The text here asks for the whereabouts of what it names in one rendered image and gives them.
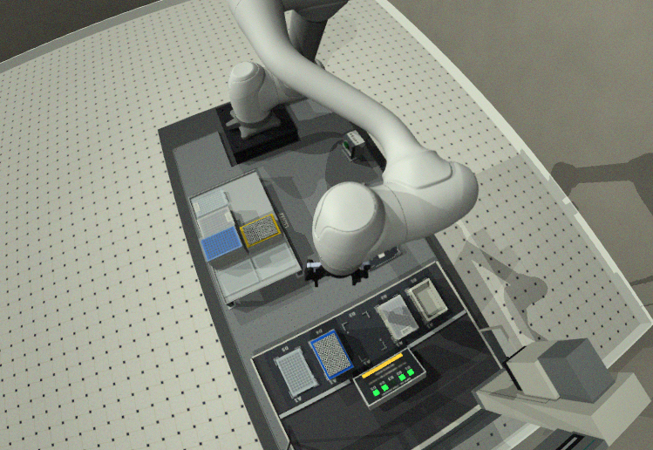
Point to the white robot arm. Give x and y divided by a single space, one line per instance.
422 193

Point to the white ready key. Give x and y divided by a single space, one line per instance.
353 145

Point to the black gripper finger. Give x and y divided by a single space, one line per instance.
314 272
361 273

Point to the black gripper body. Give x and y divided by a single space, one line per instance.
322 268

